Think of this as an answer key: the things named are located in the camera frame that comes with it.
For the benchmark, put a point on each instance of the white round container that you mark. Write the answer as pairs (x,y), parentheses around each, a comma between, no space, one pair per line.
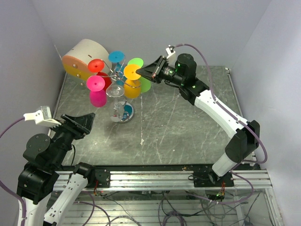
(75,62)

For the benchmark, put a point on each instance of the aluminium rail frame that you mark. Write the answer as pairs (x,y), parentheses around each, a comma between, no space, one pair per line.
(152,127)

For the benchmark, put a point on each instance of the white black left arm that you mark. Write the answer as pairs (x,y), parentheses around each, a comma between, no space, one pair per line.
(44,155)

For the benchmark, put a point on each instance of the clear wine glass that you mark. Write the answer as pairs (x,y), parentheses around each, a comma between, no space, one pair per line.
(116,108)

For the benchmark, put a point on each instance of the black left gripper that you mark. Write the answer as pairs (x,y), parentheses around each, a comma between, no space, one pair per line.
(78,125)

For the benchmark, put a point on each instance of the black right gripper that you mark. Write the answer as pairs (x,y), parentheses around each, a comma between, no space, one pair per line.
(153,72)

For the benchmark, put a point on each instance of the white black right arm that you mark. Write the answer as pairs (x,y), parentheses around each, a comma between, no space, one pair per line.
(243,134)

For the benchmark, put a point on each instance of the chrome wine glass rack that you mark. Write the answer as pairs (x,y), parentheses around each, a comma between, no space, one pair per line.
(129,110)

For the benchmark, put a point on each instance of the pink wine glass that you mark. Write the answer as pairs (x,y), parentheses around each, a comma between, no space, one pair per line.
(97,94)

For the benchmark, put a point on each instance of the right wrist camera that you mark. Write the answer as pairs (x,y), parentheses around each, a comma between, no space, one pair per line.
(171,54)

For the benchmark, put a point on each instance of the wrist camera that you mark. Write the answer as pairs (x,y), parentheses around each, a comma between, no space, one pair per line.
(42,117)
(171,54)

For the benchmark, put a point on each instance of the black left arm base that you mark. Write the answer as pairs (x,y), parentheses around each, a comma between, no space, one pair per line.
(99,178)

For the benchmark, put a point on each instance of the orange wine glass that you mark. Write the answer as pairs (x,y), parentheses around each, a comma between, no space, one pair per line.
(131,80)

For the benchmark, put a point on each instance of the red wine glass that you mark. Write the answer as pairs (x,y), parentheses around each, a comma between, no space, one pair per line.
(96,66)

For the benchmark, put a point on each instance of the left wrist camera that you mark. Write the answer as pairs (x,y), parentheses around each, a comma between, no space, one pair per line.
(42,117)

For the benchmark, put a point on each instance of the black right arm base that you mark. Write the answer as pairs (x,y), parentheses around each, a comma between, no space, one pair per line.
(208,178)

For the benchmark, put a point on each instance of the blue wine glass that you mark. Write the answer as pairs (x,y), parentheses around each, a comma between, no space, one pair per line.
(118,59)

